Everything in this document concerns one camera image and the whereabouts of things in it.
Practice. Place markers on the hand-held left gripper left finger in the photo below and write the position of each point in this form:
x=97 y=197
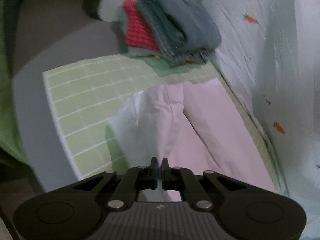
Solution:
x=154 y=172

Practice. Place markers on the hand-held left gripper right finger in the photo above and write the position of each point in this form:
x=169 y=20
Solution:
x=165 y=172

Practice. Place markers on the white shirt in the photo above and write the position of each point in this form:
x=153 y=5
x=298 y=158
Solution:
x=212 y=142

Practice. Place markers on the green checked mat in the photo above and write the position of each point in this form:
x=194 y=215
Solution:
x=82 y=92

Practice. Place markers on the folded pale blue garment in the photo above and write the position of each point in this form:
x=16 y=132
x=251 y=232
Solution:
x=140 y=52

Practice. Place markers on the folded red knit garment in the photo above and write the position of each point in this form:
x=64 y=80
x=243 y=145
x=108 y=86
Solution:
x=138 y=32

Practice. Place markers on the pale blue carrot print sheet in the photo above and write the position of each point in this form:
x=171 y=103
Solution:
x=275 y=67

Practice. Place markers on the green curtain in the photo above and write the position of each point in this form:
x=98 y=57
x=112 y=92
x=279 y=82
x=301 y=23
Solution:
x=7 y=92

